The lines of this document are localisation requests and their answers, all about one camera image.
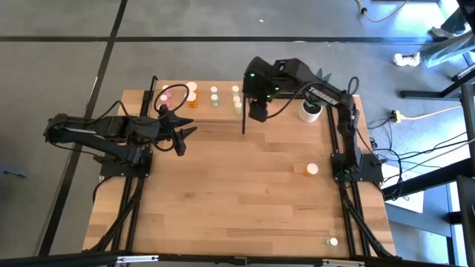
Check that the green artificial plant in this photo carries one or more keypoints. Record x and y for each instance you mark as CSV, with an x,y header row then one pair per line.
x,y
323,76

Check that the white sheet on floor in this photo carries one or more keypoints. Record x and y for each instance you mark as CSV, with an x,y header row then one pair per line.
x,y
408,196

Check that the black desk frame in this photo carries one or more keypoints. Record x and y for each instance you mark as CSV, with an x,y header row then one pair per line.
x,y
426,178

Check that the black crossbar with silver brackets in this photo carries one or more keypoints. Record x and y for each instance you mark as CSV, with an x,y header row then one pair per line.
x,y
222,260

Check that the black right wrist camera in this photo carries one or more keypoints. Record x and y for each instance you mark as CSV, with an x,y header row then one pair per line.
x,y
258,111

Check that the person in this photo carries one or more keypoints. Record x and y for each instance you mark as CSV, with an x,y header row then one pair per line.
x,y
449,46

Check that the white plant pot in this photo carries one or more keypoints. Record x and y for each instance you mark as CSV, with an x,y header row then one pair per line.
x,y
309,114

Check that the crumpled white paper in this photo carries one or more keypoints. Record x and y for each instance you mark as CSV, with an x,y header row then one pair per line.
x,y
407,59

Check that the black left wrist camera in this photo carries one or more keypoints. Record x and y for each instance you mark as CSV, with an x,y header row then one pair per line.
x,y
180,144

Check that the yellow-green pill bottle white cap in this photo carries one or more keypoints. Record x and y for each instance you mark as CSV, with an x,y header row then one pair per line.
x,y
236,98

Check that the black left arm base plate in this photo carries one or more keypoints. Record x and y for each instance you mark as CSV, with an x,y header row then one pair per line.
x,y
111,170

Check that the teal pill bottle white cap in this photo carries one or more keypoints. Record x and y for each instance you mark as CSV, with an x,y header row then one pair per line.
x,y
213,89
333,242

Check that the wooden shelf black frame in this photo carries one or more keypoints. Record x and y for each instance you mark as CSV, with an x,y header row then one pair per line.
x,y
208,113

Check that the yellow power strip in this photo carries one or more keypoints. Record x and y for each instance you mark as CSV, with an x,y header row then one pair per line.
x,y
395,116

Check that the light blue translucent cup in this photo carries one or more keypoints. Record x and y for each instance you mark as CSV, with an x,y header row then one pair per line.
x,y
214,99

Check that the clear blue pill bottle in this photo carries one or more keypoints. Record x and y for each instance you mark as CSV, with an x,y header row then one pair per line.
x,y
235,89

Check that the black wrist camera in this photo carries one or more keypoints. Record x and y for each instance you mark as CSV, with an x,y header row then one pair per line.
x,y
180,144
258,111

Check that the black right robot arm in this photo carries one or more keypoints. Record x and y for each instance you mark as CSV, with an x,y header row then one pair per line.
x,y
334,107

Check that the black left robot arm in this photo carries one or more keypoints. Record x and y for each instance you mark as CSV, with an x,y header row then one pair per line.
x,y
107,130

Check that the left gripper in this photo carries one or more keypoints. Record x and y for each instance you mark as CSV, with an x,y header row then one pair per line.
x,y
163,126

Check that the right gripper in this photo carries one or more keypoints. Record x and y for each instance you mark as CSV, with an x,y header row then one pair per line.
x,y
258,83

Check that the large orange pill bottle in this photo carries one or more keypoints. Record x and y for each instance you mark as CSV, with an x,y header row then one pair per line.
x,y
312,169
191,98
191,86

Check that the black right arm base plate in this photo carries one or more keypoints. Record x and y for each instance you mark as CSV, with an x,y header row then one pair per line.
x,y
373,167

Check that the black aluminium side frame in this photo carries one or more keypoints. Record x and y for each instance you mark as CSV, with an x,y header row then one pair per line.
x,y
128,215
352,211

